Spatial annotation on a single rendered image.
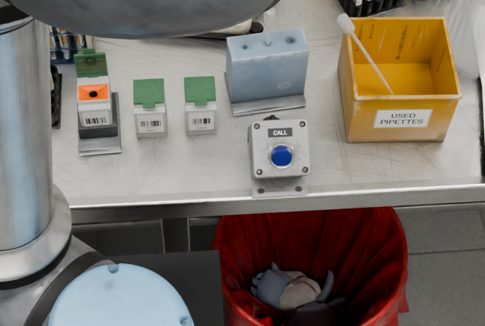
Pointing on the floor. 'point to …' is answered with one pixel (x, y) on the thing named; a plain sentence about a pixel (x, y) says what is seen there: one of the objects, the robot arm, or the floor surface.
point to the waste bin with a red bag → (316, 261)
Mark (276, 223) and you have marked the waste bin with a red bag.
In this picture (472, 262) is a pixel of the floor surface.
